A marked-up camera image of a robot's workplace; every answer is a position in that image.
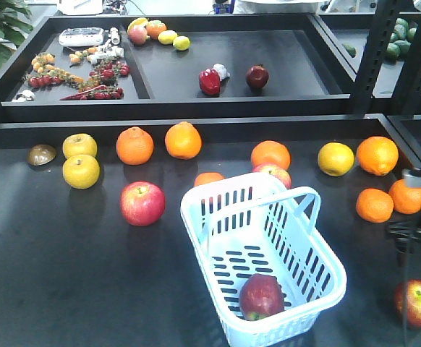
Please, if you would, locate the red apple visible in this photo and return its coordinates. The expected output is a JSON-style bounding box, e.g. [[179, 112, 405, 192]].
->
[[239, 273, 284, 321], [394, 279, 421, 329], [252, 163, 292, 189], [120, 181, 166, 226]]

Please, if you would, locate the light blue plastic basket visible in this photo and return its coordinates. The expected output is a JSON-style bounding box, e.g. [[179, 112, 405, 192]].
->
[[180, 173, 346, 346]]

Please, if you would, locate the small orange right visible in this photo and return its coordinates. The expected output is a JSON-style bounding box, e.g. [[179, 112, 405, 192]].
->
[[388, 179, 421, 215]]

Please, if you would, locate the small orange left of pair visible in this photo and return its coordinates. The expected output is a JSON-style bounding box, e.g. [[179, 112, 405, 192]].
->
[[355, 188, 394, 223]]

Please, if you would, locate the large orange far right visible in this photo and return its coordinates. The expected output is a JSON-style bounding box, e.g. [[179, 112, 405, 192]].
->
[[356, 136, 399, 176]]

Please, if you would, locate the yellow round citrus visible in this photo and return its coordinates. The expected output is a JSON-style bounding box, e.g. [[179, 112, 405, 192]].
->
[[318, 142, 354, 177]]

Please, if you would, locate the orange behind apple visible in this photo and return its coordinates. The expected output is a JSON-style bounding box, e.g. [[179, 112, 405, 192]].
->
[[250, 140, 292, 170]]

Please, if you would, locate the small orange centre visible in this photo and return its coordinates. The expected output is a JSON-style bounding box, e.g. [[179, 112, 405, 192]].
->
[[194, 172, 225, 187]]

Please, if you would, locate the orange back right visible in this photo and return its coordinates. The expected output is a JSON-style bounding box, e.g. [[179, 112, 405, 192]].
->
[[164, 121, 203, 160]]

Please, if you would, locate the red bell pepper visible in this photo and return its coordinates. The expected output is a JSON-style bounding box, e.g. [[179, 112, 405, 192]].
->
[[199, 68, 221, 96]]

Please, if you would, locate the orange back left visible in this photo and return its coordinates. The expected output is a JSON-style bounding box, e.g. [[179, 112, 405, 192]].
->
[[116, 127, 154, 166]]

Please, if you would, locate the black wooden display table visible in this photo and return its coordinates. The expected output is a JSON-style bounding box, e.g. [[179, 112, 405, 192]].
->
[[0, 116, 421, 346]]

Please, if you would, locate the yellow-green apple front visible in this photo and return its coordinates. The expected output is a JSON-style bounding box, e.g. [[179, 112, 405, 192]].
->
[[62, 154, 101, 189]]

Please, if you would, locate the yellow-green apple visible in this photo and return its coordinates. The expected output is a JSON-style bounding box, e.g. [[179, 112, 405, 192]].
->
[[62, 133, 98, 158], [62, 154, 101, 189]]

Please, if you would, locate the yellow-green apple back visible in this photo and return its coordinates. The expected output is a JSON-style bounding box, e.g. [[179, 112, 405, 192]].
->
[[62, 133, 98, 158]]

